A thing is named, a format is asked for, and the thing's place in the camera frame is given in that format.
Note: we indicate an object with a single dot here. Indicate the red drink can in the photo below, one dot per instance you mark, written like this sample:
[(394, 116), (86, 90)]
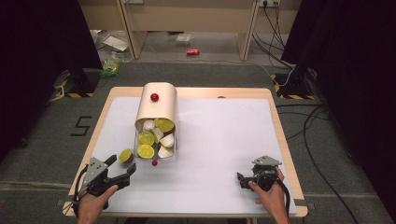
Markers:
[(192, 51)]

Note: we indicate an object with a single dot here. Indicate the black stand base striped tape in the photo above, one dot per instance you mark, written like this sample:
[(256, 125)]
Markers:
[(79, 84), (292, 88)]

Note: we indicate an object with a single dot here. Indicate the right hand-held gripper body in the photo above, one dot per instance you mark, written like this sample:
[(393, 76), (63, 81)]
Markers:
[(265, 174)]

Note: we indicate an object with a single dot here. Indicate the pile of white yellow-lidded capsules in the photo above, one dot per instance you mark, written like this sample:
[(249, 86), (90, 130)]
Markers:
[(145, 151)]

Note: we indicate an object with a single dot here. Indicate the beige wooden desk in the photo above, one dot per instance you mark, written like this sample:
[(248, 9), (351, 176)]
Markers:
[(193, 15)]

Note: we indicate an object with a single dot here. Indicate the person's right hand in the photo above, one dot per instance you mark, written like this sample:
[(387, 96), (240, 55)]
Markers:
[(274, 199)]

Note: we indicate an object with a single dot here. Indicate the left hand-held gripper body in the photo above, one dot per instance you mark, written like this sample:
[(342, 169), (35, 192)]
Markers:
[(95, 174)]

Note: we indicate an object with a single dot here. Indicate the clear plastic box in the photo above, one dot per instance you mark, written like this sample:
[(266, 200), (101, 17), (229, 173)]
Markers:
[(183, 39)]

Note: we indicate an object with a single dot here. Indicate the green plastic bag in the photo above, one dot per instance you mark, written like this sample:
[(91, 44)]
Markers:
[(110, 66)]

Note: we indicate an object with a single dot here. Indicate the clear drawer with red knob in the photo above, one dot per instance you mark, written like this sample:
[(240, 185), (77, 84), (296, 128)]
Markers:
[(154, 162)]

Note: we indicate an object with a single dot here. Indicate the person's left hand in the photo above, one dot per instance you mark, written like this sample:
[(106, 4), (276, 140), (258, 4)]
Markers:
[(91, 203)]

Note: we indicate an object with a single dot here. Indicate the white table mat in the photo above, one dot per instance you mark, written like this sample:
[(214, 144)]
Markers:
[(218, 149)]

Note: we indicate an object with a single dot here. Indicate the white paper sheets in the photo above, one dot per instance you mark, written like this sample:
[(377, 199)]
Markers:
[(115, 42)]

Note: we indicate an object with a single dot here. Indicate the white wall socket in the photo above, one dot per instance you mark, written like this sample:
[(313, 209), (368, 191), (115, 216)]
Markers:
[(269, 2)]

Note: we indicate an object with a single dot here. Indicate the black curtain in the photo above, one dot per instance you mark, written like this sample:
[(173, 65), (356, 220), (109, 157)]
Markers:
[(358, 46), (31, 46)]

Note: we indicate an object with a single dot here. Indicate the brown capsule with yellow lid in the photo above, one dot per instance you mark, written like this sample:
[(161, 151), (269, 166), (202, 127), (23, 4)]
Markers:
[(125, 155)]

